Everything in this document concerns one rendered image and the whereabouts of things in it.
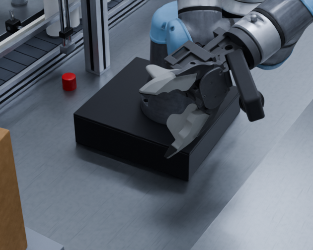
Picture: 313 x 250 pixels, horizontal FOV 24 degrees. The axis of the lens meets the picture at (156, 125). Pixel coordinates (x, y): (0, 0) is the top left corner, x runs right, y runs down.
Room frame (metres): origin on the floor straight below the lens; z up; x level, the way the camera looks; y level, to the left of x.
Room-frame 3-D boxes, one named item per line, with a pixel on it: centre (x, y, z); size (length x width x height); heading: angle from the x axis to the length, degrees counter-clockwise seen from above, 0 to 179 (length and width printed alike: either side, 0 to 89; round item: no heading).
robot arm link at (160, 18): (1.27, -0.05, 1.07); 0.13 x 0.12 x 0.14; 95
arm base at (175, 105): (1.27, -0.04, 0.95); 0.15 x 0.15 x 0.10
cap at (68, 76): (1.44, 0.21, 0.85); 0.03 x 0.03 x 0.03
